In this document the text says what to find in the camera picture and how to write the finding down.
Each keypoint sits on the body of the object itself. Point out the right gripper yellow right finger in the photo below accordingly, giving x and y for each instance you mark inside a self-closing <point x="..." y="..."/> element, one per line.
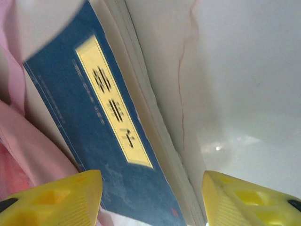
<point x="247" y="207"/>

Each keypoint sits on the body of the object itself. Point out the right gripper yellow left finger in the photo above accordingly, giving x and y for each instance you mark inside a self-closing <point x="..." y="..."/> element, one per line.
<point x="47" y="204"/>

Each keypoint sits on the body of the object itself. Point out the pink school backpack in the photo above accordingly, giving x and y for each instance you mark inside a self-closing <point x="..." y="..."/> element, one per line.
<point x="23" y="153"/>

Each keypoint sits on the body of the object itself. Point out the blue book with yellow label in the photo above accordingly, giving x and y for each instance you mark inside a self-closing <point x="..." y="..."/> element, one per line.
<point x="70" y="94"/>

